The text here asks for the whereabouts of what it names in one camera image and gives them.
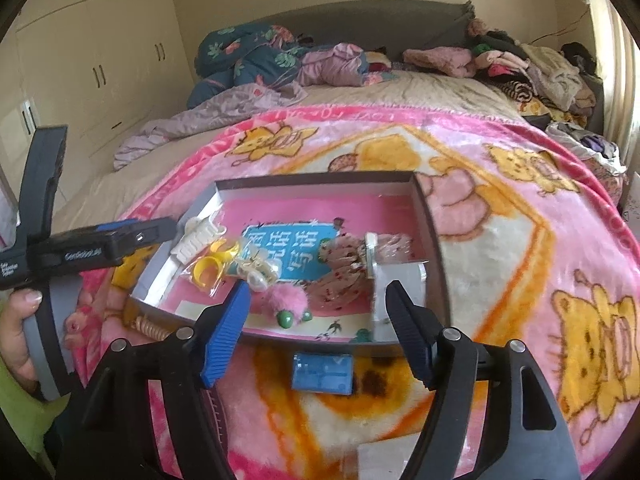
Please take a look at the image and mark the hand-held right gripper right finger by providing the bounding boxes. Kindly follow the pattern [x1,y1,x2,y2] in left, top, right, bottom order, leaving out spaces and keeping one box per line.
[384,280,583,480]

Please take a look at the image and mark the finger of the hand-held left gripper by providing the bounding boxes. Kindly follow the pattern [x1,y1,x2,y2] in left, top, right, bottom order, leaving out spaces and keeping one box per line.
[112,216,179,260]
[97,218,138,235]

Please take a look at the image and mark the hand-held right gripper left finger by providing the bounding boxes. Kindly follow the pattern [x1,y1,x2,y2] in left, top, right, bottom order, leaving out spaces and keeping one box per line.
[55,280,252,480]

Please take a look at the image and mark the cream hair claw clip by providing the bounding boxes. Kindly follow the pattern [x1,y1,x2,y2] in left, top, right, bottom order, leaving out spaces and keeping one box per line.
[172,215,226,262]

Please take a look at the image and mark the white earring card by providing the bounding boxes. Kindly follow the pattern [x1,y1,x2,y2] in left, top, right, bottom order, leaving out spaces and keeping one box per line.
[370,259,430,343]

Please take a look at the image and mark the pearl bow hair clip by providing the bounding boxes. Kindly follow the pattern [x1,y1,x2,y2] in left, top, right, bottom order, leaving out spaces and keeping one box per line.
[235,247,281,292]

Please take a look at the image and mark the yellow ring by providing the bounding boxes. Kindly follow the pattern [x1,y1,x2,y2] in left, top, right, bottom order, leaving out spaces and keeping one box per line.
[182,237,241,301]

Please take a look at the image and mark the pink pompom earrings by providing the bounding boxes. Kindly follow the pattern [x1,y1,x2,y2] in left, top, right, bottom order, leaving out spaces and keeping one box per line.
[260,282,315,331]

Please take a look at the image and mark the brown ribbed hair clip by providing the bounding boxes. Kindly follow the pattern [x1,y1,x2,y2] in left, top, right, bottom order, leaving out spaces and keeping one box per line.
[134,314,168,345]

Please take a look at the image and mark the pink translucent hair bow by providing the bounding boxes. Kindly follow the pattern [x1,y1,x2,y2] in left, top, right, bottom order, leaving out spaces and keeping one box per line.
[377,234,416,263]

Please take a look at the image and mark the silver hair clip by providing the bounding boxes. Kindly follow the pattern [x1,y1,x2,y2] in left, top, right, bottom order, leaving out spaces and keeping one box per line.
[364,232,379,281]

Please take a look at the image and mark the dark cardboard box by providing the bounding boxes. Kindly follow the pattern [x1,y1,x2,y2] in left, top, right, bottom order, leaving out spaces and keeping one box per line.
[125,171,452,358]

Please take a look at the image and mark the brown floral scrunchie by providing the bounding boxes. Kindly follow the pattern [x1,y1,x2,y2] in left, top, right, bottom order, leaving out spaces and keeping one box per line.
[302,237,381,318]

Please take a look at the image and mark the person's left forearm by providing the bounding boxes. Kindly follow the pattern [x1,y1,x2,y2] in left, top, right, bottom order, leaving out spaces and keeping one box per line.
[0,360,58,476]

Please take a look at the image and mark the person's left hand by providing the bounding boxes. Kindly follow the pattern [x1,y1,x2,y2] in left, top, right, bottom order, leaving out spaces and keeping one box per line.
[0,290,146,386]

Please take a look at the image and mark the small blue box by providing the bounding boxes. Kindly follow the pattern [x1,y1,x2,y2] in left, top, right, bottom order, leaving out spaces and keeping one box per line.
[292,352,355,393]

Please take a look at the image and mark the printed pink blanket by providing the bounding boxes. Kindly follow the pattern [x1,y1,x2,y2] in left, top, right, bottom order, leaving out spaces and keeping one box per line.
[75,102,640,480]

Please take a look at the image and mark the clear plastic bag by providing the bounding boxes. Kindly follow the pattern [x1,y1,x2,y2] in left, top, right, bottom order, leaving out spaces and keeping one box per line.
[357,442,422,480]

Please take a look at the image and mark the lilac crumpled blanket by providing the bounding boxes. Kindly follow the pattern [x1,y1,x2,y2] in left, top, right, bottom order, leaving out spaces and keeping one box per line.
[114,82,308,171]

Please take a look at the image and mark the cream wardrobe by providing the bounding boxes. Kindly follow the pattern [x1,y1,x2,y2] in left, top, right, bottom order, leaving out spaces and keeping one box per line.
[12,0,201,161]

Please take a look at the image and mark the dark blue floral quilt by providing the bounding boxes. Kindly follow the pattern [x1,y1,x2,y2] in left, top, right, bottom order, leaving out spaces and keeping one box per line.
[186,24,311,110]

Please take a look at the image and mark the bed with beige sheet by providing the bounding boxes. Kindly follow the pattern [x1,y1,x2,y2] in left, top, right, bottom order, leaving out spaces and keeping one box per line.
[50,67,551,231]

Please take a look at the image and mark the lilac pink pajama garment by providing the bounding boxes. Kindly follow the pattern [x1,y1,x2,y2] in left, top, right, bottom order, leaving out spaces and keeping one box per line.
[300,42,401,88]

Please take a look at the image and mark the grey white crumpled cloth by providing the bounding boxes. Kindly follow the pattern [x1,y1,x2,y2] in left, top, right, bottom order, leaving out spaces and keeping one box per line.
[545,120,628,176]

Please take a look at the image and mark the pink folded garment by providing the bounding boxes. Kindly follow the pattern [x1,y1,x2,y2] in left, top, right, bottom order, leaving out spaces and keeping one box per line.
[402,46,473,79]

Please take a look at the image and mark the pile of mixed clothes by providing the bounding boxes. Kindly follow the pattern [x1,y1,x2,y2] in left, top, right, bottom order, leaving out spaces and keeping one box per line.
[467,19,603,126]

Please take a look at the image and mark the grey headboard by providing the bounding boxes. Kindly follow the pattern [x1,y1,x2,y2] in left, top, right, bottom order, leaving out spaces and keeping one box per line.
[235,1,476,61]

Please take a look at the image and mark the cream curtain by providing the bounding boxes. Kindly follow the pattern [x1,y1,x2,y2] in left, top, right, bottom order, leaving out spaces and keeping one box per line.
[580,0,640,136]

